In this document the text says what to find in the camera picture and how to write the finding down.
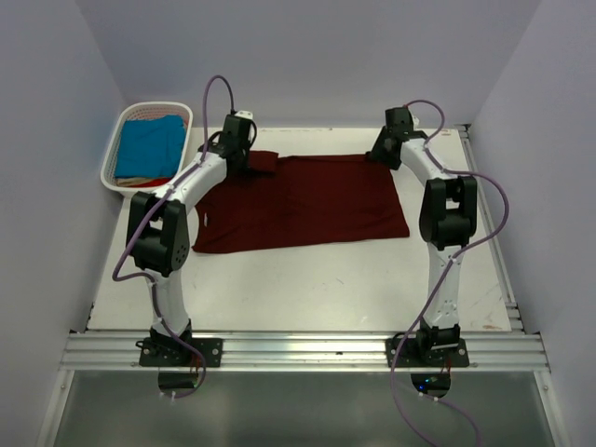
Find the dark red t shirt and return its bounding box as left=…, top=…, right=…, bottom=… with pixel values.
left=193, top=151, right=410, bottom=254

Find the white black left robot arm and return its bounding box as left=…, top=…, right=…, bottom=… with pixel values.
left=113, top=111, right=257, bottom=366

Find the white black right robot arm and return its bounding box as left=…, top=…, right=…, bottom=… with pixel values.
left=367, top=106, right=478, bottom=367

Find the red folded t shirt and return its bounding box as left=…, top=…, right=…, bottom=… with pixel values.
left=138, top=178, right=170, bottom=188

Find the white plastic laundry basket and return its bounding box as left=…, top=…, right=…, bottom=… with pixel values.
left=101, top=102, right=194, bottom=197

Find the blue folded t shirt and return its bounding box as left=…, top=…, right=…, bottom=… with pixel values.
left=115, top=115, right=186, bottom=179

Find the beige folded t shirt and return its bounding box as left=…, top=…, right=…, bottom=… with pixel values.
left=115, top=177, right=152, bottom=187

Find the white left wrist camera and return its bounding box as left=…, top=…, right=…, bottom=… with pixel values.
left=235, top=110, right=253, bottom=120

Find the aluminium table right rail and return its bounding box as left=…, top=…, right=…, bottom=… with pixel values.
left=456, top=124, right=525, bottom=332

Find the aluminium table rail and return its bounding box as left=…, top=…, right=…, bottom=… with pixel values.
left=456, top=124, right=525, bottom=332
left=59, top=331, right=550, bottom=373

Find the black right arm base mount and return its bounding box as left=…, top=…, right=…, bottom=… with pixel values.
left=396, top=325, right=470, bottom=368

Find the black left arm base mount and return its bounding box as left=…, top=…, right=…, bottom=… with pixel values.
left=135, top=328, right=224, bottom=368

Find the aluminium table front rail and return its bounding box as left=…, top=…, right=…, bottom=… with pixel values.
left=59, top=331, right=550, bottom=373

